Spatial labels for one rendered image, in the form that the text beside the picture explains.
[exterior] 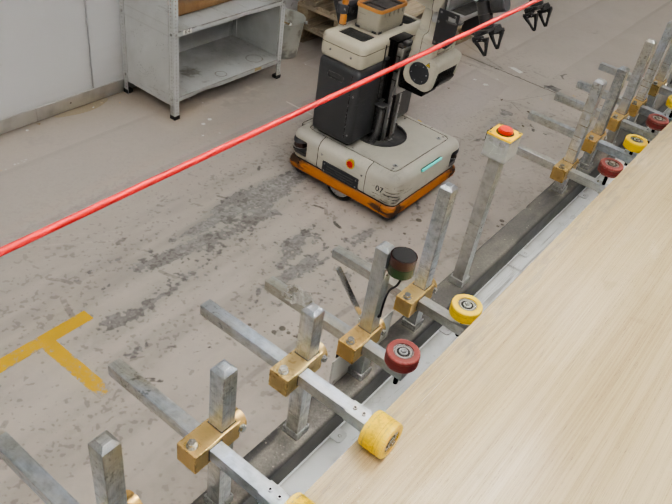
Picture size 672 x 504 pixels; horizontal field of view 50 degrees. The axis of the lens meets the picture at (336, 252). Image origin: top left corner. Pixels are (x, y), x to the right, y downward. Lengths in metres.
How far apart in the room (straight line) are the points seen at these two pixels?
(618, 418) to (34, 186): 2.86
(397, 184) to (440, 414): 1.98
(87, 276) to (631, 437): 2.24
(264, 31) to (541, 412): 3.58
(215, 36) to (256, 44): 0.27
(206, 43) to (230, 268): 2.05
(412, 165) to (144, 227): 1.31
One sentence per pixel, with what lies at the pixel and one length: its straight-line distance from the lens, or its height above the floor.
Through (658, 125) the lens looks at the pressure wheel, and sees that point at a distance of 3.06.
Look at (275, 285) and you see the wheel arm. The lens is 1.83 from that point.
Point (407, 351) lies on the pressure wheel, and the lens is 1.67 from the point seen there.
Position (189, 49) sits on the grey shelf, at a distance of 4.76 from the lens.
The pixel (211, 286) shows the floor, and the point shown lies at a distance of 3.10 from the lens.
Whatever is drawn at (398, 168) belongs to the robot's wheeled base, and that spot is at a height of 0.28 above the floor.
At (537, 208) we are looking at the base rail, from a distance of 2.66.
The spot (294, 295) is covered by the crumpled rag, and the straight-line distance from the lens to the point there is 1.80.
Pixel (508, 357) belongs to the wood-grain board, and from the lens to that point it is 1.74.
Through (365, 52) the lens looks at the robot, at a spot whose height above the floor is 0.78.
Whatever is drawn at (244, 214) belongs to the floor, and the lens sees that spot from 3.50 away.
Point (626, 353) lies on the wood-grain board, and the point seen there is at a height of 0.90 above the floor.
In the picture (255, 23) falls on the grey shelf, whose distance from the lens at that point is 4.82.
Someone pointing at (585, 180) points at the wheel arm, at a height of 0.81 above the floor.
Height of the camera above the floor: 2.09
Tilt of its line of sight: 39 degrees down
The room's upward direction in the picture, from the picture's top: 9 degrees clockwise
